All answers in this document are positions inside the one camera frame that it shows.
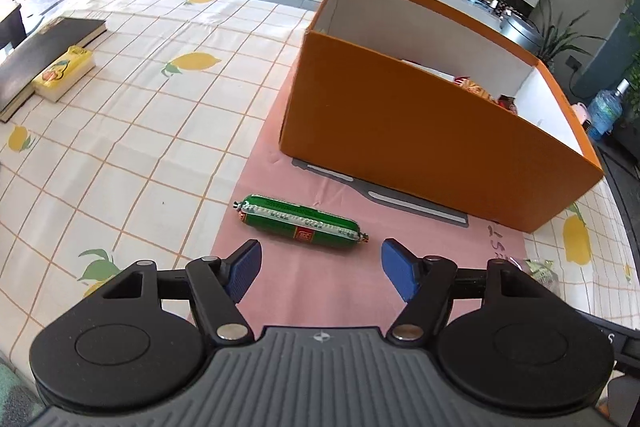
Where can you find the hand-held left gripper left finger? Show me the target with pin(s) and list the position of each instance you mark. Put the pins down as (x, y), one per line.
(243, 271)

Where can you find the orange cardboard box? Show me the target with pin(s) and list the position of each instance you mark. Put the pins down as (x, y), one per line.
(425, 147)

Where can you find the lemon print tablecloth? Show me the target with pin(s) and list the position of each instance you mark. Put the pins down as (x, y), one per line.
(125, 132)

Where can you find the clear green snack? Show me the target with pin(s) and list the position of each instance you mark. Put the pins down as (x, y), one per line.
(542, 274)

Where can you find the blue water jug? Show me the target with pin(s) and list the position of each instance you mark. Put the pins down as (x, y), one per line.
(606, 112)

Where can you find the black book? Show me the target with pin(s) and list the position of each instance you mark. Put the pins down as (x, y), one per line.
(45, 52)

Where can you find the potted plant with long leaves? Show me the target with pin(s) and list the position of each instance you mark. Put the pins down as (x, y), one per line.
(560, 37)

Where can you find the shrimp stick snack packet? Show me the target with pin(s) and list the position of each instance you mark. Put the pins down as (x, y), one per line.
(479, 91)

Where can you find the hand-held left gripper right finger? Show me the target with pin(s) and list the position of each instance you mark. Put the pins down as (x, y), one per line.
(399, 271)

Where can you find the metal bin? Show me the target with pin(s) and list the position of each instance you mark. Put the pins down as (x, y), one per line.
(520, 34)

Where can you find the pink mat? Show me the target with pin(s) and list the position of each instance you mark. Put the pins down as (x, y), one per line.
(325, 277)

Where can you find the green sausage stick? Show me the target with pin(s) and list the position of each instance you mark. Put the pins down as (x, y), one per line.
(300, 222)

